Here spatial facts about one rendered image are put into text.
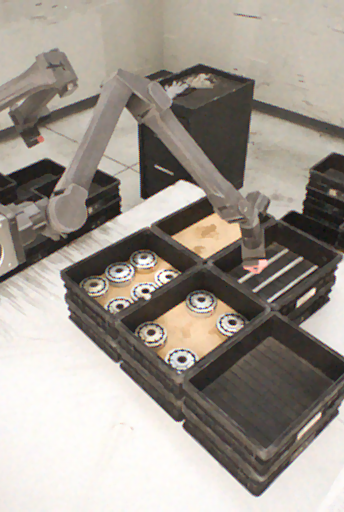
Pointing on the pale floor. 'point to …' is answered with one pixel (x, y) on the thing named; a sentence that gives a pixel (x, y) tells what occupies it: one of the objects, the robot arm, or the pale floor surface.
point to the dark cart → (201, 130)
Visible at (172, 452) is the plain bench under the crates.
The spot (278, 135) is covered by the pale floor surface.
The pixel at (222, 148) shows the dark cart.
